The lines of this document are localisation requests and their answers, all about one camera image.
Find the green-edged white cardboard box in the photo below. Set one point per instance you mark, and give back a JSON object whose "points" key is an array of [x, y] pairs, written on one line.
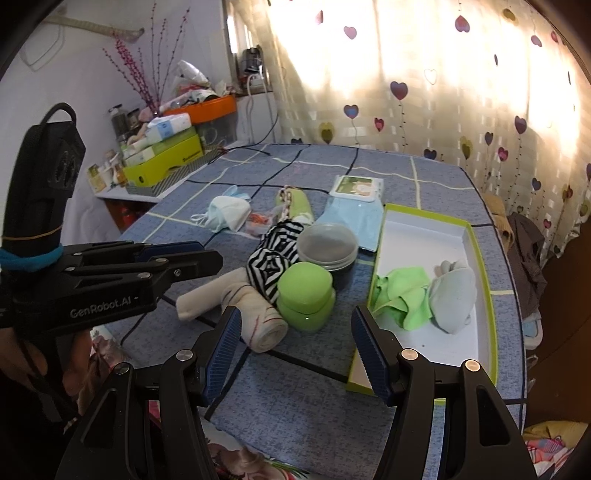
{"points": [[438, 360]]}

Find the glass jars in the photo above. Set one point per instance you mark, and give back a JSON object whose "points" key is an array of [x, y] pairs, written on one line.
{"points": [[119, 123]]}

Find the white face mask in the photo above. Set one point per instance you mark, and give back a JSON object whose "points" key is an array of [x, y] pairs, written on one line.
{"points": [[226, 212]]}

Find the small yellow box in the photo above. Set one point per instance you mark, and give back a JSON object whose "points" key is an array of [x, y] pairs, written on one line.
{"points": [[98, 177]]}

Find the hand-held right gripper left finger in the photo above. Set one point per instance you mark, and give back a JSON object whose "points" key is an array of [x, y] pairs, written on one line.
{"points": [[225, 355]]}

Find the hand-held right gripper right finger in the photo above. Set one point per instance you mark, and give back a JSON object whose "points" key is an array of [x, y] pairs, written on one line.
{"points": [[369, 355]]}

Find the dark appliance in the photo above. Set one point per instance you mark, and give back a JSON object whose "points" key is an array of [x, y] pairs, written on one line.
{"points": [[251, 59]]}

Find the orange-lidded storage bin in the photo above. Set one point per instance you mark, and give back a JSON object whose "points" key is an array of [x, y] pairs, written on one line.
{"points": [[207, 108]]}

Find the heart print curtain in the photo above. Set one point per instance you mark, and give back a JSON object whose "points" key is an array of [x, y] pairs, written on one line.
{"points": [[415, 69]]}

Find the floral blanket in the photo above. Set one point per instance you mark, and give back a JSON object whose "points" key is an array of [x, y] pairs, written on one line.
{"points": [[240, 461]]}

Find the white shelf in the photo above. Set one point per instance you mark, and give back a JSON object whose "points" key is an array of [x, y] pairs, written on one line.
{"points": [[124, 194]]}

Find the blue checked bedsheet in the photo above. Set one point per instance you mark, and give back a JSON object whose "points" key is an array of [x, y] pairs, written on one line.
{"points": [[300, 406]]}

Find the person's left hand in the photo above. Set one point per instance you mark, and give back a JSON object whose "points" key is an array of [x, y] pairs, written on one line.
{"points": [[76, 364]]}

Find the light green cloth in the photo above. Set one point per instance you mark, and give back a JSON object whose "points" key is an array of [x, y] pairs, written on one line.
{"points": [[406, 295]]}

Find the white blue tissue pack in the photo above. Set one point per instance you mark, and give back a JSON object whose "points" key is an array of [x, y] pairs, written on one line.
{"points": [[168, 124]]}

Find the patterned tray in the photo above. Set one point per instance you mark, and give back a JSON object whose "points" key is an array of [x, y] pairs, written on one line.
{"points": [[184, 174]]}

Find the blue face mask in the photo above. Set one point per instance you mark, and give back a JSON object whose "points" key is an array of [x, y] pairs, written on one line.
{"points": [[231, 190]]}

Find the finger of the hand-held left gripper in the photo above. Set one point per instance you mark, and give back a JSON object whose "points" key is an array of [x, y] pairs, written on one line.
{"points": [[194, 267], [168, 250]]}

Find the green towel with red trim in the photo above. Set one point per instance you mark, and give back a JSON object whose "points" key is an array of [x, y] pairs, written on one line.
{"points": [[302, 205]]}

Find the light blue wet wipes pack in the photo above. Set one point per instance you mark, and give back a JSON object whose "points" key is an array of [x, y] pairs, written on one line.
{"points": [[351, 221]]}

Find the colourful cloth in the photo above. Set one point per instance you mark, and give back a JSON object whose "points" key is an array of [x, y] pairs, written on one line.
{"points": [[551, 450]]}

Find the grey white sock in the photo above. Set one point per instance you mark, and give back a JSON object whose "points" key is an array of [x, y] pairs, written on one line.
{"points": [[452, 300]]}

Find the beige rolled towel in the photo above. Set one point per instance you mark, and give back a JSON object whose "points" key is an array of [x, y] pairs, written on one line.
{"points": [[258, 323]]}

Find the clear round plastic container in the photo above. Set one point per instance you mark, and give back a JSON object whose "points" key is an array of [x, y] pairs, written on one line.
{"points": [[328, 244]]}

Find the olive green box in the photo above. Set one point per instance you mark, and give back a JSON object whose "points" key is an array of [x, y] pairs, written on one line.
{"points": [[178, 141]]}

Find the green round jar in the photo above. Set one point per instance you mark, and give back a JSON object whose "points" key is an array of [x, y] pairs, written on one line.
{"points": [[304, 286]]}

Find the white plastic bag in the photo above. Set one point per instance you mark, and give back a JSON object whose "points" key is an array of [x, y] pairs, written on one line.
{"points": [[191, 73]]}

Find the dark grey garment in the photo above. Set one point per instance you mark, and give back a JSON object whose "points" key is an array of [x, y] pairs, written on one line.
{"points": [[526, 258]]}

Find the pink flower branches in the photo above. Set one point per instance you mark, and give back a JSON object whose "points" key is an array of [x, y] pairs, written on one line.
{"points": [[134, 69]]}

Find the black white striped cloth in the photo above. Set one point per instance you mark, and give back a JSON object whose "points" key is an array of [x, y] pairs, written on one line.
{"points": [[265, 272]]}

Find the lime green cardboard box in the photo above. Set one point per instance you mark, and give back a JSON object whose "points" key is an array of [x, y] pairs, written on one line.
{"points": [[152, 168]]}

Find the clear red-print plastic wrapper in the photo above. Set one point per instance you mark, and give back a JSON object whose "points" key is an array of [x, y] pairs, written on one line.
{"points": [[258, 224]]}

